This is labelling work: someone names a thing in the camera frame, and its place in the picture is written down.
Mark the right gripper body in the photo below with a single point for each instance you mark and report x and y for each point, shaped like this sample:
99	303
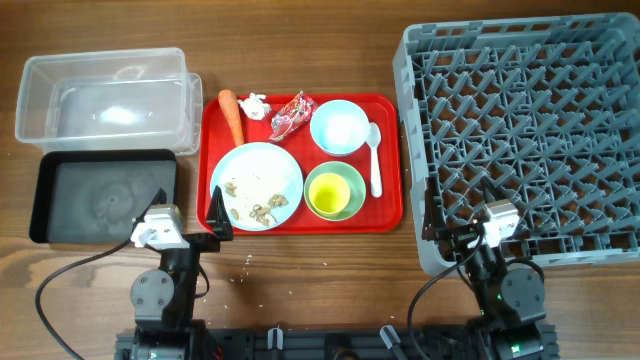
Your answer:
460	235

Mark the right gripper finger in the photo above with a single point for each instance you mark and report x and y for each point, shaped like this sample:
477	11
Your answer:
433	222
490	193

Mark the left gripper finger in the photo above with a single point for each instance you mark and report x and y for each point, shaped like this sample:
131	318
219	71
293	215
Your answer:
217	218
159	198

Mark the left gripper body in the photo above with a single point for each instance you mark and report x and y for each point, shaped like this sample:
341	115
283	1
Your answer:
203	243

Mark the light blue plate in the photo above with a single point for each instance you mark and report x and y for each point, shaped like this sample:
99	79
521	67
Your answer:
266	162

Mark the green bowl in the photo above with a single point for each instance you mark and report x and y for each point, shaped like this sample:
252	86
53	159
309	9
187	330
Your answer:
353	178

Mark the yellow cup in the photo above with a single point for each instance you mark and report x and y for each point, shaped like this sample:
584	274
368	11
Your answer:
329	194

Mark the white plastic spoon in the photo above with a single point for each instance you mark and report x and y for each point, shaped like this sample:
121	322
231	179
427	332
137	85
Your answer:
373	141

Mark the white tissue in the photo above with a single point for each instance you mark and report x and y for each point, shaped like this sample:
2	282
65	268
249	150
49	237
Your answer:
255	106

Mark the orange carrot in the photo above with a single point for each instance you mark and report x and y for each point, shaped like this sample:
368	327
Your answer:
229	105

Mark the red snack wrapper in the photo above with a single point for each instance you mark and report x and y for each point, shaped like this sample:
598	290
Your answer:
292	115

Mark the light blue bowl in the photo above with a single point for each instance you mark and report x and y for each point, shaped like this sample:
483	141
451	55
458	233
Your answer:
339	127

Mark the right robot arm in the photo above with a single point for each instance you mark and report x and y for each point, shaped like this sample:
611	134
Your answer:
510	294

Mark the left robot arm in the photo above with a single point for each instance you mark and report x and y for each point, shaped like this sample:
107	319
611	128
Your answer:
164	297

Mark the grey dishwasher rack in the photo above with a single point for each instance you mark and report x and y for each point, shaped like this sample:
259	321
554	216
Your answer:
548	109

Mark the black plastic tray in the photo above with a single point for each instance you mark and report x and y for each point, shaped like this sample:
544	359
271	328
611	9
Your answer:
94	197

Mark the red serving tray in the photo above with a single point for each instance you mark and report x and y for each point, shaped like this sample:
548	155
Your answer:
376	215

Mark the clear plastic bin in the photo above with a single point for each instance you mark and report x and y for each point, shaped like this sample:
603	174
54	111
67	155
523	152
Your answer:
110	100

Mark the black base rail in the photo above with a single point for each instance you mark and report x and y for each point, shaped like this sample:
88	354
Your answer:
325	342

